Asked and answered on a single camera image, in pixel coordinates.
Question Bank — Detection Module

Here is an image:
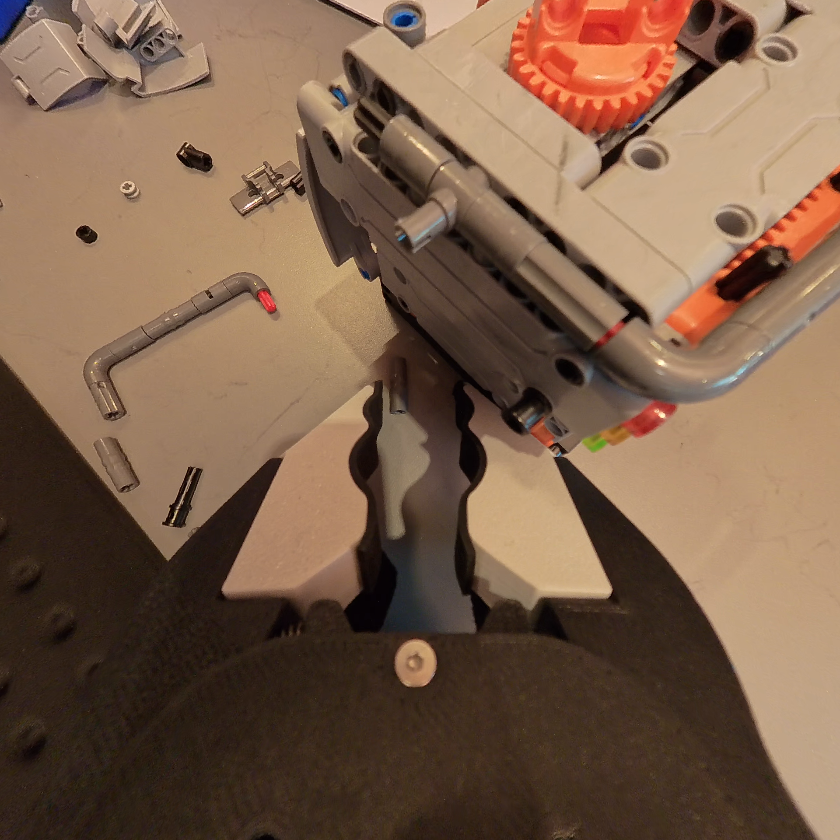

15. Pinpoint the short grey brick tube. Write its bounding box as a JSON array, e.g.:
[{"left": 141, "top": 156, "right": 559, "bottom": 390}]
[{"left": 93, "top": 436, "right": 140, "bottom": 493}]

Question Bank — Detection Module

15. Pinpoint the grey bent brick tube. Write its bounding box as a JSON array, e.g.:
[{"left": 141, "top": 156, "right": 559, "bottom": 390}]
[{"left": 83, "top": 272, "right": 278, "bottom": 421}]

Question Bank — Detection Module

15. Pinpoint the black perforated pad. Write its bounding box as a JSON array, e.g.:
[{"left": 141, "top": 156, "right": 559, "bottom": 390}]
[{"left": 0, "top": 357, "right": 173, "bottom": 840}]

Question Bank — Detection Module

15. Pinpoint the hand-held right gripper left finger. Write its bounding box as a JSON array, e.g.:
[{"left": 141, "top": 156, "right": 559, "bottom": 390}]
[{"left": 222, "top": 382, "right": 389, "bottom": 601}]

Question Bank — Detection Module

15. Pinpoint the grey curved brick panel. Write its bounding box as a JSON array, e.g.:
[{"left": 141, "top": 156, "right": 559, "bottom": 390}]
[{"left": 0, "top": 18, "right": 109, "bottom": 111}]

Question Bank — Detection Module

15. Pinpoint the black brick pin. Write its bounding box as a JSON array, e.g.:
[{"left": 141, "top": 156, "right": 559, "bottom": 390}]
[{"left": 162, "top": 466, "right": 204, "bottom": 528}]

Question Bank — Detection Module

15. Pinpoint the grey brick wing assembly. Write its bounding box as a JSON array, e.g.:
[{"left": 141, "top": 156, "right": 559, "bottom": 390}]
[{"left": 71, "top": 0, "right": 211, "bottom": 98}]

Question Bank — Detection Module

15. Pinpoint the grey track link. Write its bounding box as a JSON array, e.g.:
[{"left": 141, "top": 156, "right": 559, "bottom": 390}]
[{"left": 230, "top": 161, "right": 301, "bottom": 217}]

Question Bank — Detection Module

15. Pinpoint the grey brick model orange gear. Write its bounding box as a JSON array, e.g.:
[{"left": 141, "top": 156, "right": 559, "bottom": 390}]
[{"left": 297, "top": 0, "right": 840, "bottom": 458}]

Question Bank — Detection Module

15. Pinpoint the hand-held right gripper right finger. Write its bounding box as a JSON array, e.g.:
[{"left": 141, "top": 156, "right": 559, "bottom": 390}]
[{"left": 451, "top": 382, "right": 614, "bottom": 606}]

